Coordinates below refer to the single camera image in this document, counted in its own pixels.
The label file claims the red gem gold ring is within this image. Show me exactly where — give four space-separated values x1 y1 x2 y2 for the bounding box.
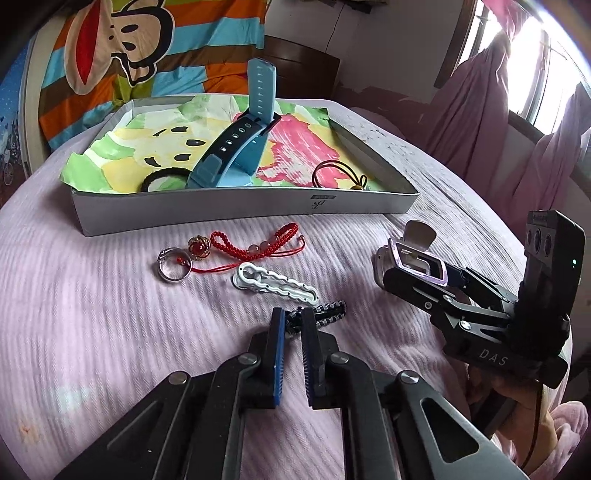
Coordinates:
186 234 212 261

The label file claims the red braided bead bracelet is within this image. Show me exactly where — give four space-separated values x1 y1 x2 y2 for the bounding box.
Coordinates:
177 221 307 274

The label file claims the silver ring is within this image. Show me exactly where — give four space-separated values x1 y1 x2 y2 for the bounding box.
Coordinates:
156 246 194 283

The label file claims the blue starry cartoon curtain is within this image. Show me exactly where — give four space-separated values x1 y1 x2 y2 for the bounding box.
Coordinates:
0 42 30 206

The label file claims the brown hair tie with flower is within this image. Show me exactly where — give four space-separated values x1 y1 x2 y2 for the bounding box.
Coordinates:
311 159 371 191

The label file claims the black patterned hair clip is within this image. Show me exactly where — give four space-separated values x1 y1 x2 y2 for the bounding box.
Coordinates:
286 300 346 336

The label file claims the light blue smart watch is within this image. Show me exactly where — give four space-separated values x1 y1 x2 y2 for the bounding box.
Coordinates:
185 58 280 189

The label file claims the grey cardboard box tray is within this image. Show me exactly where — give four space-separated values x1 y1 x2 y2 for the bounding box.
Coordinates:
71 99 419 237

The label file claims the pink window curtain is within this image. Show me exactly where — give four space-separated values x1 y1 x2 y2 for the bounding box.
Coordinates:
351 0 591 259

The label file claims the striped monkey blanket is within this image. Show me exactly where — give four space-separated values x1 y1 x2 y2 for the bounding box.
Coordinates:
39 0 270 150

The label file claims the lavender ribbed bedspread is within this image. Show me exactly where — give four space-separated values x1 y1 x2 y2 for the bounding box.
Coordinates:
1 103 526 479

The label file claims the white chain hair clip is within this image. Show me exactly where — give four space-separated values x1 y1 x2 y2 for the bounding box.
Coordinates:
231 262 320 306

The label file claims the colourful painted paper liner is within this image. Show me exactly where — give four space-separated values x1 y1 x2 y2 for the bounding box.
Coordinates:
61 94 384 194

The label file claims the dark wooden cabinet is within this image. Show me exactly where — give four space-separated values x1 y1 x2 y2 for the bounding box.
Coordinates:
263 35 341 99

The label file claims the wooden headboard post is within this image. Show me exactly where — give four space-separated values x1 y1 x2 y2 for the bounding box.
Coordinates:
18 13 67 177

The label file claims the person's right hand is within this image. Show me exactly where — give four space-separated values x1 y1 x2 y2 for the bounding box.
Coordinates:
466 363 555 471

